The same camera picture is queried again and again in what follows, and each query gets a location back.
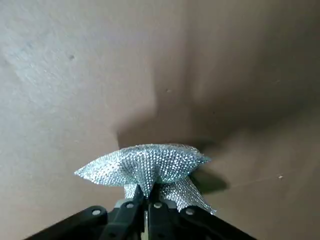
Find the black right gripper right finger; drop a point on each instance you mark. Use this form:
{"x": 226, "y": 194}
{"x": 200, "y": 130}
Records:
{"x": 162, "y": 220}

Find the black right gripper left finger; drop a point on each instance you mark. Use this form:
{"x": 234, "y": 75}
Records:
{"x": 125, "y": 220}

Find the silver sponge cloth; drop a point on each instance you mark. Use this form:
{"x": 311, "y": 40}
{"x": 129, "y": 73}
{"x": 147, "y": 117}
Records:
{"x": 162, "y": 162}

